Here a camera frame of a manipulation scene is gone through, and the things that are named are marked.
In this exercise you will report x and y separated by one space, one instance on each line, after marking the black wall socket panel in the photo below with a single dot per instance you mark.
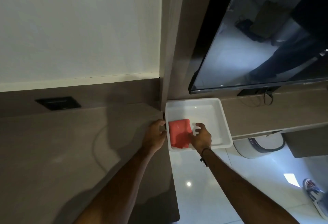
58 103

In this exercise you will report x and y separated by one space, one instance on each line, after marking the red folded cloth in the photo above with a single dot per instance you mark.
180 133

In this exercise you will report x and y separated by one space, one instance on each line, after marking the striped slipper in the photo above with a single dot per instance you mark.
315 197

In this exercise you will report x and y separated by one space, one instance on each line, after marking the white plastic tray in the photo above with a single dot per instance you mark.
212 119

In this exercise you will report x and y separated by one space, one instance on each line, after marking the person's left thumb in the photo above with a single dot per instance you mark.
159 123

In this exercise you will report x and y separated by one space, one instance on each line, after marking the person's left hand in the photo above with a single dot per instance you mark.
153 136

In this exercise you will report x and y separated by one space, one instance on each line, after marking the small black box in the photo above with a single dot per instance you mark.
252 92

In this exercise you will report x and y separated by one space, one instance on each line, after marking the white round appliance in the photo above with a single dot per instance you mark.
256 145

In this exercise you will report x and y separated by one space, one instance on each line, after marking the black flat-screen television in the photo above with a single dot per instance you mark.
256 39

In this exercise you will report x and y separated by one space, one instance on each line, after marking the person's left forearm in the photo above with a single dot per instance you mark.
120 185

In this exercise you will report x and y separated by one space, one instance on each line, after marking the person's right hand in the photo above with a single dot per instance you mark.
202 139

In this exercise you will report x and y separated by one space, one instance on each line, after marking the person's right thumb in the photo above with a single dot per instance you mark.
192 137

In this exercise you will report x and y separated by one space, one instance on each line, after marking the person's right forearm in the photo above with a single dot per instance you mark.
243 193

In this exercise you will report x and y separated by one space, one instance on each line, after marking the grey wooden shelf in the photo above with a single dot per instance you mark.
269 113

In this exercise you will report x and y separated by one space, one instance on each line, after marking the black wristband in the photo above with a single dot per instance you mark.
205 154

